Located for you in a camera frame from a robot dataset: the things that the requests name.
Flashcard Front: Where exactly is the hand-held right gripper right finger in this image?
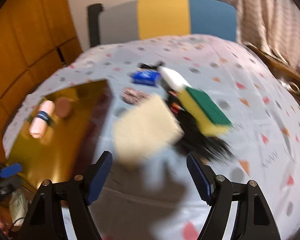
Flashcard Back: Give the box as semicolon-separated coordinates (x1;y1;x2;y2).
186;152;282;240

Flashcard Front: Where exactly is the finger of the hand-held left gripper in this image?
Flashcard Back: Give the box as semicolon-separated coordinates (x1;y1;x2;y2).
0;163;23;180

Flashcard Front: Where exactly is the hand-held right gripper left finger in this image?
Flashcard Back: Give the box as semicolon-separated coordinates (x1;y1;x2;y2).
19;151;113;240

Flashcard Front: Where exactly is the gold tray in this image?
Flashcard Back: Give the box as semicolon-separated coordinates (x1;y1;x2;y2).
5;79;115;193

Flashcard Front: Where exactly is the beige loofah pad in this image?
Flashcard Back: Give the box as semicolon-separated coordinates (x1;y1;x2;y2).
112;94;184;163

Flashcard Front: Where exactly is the dark multicolour scrunchie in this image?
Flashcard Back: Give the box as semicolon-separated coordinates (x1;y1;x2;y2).
166;90;185;114

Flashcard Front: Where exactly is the mauve satin scrunchie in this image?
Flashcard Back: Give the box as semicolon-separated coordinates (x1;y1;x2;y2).
120;87;150;104

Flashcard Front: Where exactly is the white plastic packet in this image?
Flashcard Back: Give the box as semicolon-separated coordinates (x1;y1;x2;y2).
9;190;28;227

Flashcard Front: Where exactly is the pink rolled towel blue band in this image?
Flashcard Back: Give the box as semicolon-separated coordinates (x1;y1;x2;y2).
29;99;56;139

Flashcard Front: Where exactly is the brown round puff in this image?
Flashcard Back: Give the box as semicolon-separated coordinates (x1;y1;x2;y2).
54;97;73;119

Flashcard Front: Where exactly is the blue packet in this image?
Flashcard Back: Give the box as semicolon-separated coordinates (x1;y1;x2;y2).
130;70;160;87

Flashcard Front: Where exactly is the small black clip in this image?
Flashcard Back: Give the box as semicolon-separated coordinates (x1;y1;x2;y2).
139;61;164;71

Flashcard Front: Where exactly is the wooden wardrobe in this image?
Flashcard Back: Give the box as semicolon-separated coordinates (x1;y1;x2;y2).
0;0;82;165

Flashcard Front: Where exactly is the wooden side table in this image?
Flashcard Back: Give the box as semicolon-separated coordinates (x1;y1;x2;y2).
245;44;300;95

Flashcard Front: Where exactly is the grey yellow blue chair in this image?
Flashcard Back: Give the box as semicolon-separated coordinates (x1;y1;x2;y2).
87;0;238;47

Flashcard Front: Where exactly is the beige patterned curtain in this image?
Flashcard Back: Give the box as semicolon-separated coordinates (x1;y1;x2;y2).
160;0;300;63

